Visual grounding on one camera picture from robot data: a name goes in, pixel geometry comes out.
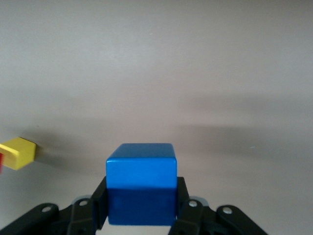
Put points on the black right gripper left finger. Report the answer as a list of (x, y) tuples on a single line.
[(61, 215)]

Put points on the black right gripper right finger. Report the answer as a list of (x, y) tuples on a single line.
[(210, 218)]

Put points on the blue wooden block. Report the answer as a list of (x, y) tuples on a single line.
[(141, 181)]

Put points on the red wooden block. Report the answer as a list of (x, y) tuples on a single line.
[(1, 162)]

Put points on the yellow wooden block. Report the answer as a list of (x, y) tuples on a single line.
[(18, 153)]

